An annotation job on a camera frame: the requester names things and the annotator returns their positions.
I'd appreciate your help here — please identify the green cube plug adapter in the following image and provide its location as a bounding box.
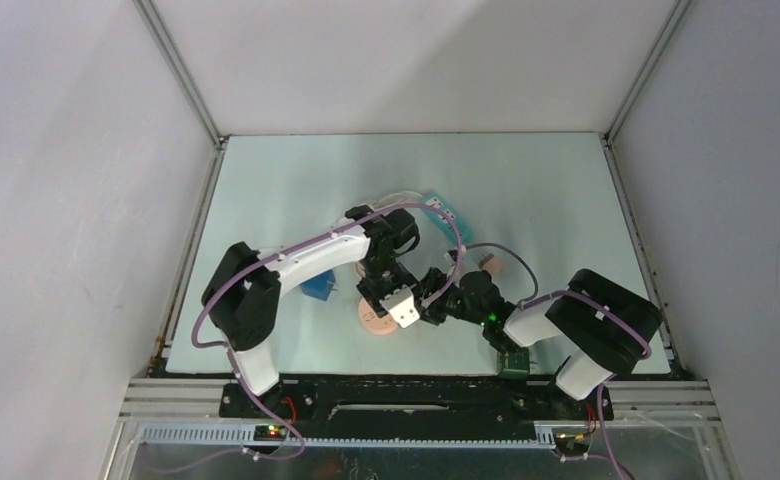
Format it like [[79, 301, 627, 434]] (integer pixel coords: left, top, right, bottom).
[[497, 349, 538, 380]]

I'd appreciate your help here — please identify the white coiled power cord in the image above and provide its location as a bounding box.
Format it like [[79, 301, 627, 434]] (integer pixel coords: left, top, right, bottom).
[[370, 190, 426, 208]]

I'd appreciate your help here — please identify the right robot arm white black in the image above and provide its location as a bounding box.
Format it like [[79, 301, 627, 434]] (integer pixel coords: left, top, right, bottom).
[[413, 268, 662, 418]]

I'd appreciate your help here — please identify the blue cube plug adapter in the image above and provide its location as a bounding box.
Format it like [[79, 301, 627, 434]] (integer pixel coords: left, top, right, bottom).
[[300, 270, 337, 302]]

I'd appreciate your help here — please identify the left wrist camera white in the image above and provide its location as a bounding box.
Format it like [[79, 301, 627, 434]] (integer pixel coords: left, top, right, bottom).
[[381, 287, 421, 328]]

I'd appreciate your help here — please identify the pink round power socket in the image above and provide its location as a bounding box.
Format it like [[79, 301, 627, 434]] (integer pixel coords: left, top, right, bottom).
[[357, 298, 399, 336]]

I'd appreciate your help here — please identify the small pink plug adapter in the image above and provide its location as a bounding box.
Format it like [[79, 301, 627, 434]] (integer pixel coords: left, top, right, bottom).
[[479, 254, 504, 276]]

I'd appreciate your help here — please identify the teal power strip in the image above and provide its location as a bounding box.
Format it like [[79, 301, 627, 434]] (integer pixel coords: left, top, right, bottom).
[[422, 192, 474, 245]]

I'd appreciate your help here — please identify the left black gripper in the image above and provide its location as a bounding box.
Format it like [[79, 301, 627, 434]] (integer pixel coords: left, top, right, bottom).
[[357, 255, 423, 320]]

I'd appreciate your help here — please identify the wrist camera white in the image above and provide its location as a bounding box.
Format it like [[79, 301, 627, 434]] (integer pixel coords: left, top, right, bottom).
[[444, 247, 466, 266], [381, 287, 421, 328]]

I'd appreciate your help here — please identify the grey slotted cable duct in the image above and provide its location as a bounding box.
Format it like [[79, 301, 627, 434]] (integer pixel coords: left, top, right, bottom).
[[137, 422, 568, 449]]

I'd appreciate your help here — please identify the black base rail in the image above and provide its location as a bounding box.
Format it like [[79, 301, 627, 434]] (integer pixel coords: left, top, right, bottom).
[[218, 374, 614, 440]]

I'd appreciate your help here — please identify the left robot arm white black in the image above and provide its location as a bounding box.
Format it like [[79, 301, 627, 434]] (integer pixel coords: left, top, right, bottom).
[[199, 205, 421, 417]]

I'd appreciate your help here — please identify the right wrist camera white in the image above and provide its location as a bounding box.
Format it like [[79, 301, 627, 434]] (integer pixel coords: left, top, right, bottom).
[[444, 247, 466, 266]]

